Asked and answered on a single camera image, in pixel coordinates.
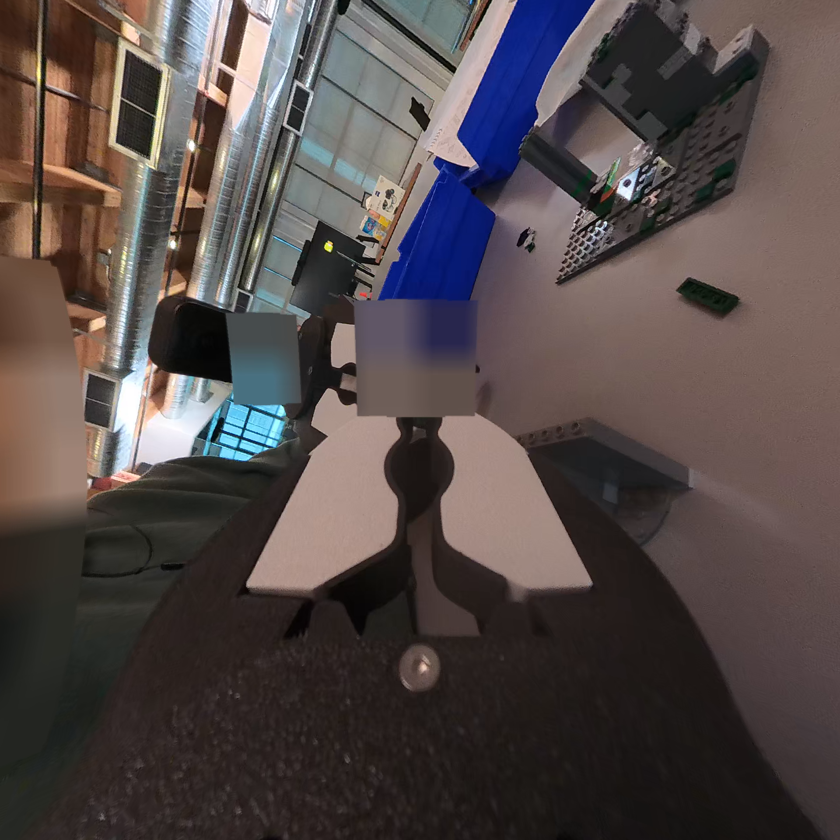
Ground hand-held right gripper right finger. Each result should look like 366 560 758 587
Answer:
427 416 594 635

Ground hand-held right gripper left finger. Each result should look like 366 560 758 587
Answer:
246 416 416 634

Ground dark grey cross wall piece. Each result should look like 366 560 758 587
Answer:
394 416 694 547

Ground black monitor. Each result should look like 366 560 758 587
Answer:
289 220 370 317

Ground blue plastic bin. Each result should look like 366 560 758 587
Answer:
377 167 497 306
456 0 598 191

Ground white air vent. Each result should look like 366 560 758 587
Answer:
108 38 173 170

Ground white papers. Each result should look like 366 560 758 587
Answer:
426 0 520 165

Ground dark green plate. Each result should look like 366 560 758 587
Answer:
677 277 741 316

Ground grey brick build on baseplate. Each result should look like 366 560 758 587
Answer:
520 0 770 285

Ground silver air duct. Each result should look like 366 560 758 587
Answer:
98 0 217 421
190 0 342 303

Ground thin black cable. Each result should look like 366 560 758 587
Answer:
84 521 188 580

